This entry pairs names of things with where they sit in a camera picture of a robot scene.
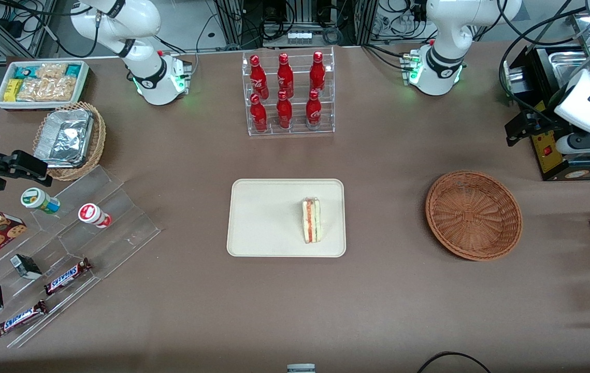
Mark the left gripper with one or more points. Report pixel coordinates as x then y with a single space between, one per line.
539 120

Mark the triangular sandwich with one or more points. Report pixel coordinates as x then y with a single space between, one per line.
311 220

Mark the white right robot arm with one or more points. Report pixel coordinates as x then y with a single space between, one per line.
134 20

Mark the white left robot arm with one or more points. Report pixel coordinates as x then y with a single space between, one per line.
442 31

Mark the light wicker basket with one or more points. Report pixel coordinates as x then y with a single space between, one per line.
99 140

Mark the round brown wicker basket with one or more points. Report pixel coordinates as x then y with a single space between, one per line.
473 215

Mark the cream plastic tray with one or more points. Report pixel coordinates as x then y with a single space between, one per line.
269 217

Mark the black sealing machine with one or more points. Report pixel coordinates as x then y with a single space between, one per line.
546 155

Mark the green lid yogurt cup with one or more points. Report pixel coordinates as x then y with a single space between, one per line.
40 201

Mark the stacked aluminium foil trays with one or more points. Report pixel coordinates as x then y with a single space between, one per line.
64 137

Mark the white plastic snack bin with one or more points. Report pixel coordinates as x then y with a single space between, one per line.
0 101

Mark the yellow snack packet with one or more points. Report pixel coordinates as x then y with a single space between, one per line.
12 90

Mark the large rice cracker bag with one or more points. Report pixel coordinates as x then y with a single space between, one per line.
46 89

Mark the red lid yogurt cup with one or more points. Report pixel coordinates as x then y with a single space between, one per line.
94 215

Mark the small black box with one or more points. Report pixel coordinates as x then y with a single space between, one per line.
25 266

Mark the teal snack packet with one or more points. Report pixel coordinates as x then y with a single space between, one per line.
24 72
73 70

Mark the small rice cracker bag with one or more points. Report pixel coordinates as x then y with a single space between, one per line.
51 70

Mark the shiny metal pan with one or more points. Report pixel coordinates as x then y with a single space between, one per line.
582 26

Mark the snickers chocolate bar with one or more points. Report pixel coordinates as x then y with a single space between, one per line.
19 318
67 276

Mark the clear acrylic stepped display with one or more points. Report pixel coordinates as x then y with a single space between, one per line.
118 228

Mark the red cola bottle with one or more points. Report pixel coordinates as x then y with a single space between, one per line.
258 77
317 73
285 76
258 116
314 111
284 113

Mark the clear acrylic bottle rack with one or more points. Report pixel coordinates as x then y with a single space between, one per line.
297 129

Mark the white power strip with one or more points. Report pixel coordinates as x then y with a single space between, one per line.
300 36

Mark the grey device edge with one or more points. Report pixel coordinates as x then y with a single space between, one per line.
301 368

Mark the aluminium frame stand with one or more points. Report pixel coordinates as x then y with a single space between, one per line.
300 13

